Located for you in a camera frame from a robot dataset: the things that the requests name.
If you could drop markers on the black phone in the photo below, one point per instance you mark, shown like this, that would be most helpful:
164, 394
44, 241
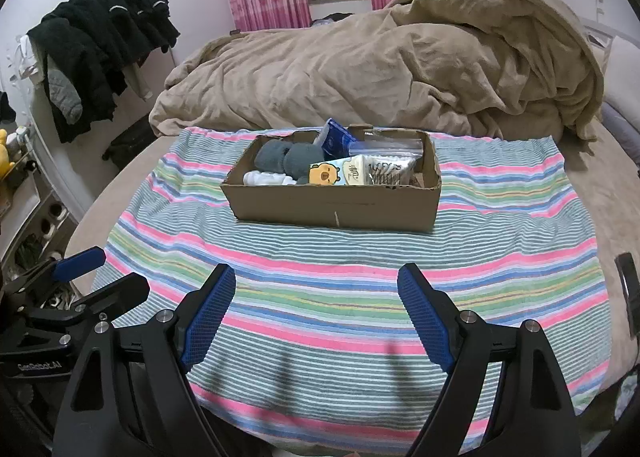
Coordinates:
627, 287

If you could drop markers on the beige duvet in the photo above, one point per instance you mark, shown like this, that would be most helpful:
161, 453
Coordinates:
350, 67

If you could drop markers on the grey pillow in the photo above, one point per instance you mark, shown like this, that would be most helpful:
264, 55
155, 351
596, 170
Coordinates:
625, 129

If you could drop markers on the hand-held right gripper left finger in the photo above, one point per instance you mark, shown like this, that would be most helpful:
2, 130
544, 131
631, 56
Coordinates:
210, 317

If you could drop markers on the dark grey dotted socks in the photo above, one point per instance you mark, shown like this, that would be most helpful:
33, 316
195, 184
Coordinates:
270, 155

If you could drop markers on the grey plain socks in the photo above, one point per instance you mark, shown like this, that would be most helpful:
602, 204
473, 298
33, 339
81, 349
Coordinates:
304, 161

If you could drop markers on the metal bed headboard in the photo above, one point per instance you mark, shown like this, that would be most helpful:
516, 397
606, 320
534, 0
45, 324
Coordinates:
597, 34

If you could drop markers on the clear zip snack bag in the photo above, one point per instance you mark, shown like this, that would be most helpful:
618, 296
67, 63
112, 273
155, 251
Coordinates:
390, 144

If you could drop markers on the cluttered shelf rack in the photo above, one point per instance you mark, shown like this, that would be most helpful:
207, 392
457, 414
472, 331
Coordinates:
35, 217

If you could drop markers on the beige hanging garment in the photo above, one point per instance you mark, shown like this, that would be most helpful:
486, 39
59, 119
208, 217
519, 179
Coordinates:
140, 82

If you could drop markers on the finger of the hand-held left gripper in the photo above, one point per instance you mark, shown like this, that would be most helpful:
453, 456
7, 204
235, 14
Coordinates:
120, 294
80, 262

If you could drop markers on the grey quilted garment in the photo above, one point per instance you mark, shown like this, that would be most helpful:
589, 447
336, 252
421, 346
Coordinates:
65, 92

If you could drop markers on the yellow plush toy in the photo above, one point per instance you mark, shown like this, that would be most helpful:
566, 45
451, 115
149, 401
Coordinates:
5, 152

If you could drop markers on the black suitcase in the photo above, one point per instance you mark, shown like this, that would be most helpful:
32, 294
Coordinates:
130, 142

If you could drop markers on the white floral pillow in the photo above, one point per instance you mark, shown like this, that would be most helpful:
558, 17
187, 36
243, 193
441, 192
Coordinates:
625, 67

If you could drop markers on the cartoon tissue packet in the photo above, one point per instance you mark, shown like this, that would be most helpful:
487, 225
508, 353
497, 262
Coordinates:
335, 173

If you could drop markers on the striped blanket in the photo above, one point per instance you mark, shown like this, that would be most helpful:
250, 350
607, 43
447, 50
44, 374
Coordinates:
325, 257

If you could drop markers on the cardboard box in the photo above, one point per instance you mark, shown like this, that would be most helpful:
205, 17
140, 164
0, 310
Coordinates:
325, 209

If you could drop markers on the cotton swab bag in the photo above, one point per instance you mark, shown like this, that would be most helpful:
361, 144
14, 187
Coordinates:
390, 171

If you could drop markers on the blue packet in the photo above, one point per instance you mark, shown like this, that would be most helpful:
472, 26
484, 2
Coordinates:
335, 137

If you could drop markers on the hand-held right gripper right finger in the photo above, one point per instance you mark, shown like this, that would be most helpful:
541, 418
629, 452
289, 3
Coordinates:
425, 317

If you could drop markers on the white socks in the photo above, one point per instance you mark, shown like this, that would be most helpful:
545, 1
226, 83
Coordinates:
265, 179

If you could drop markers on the dark bag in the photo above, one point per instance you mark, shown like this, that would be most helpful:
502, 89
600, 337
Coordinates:
332, 19

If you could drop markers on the bed with brown sheet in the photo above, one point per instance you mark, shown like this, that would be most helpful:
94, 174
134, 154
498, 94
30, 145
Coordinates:
600, 197

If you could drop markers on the black hanging clothes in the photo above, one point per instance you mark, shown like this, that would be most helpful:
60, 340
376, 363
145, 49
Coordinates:
105, 37

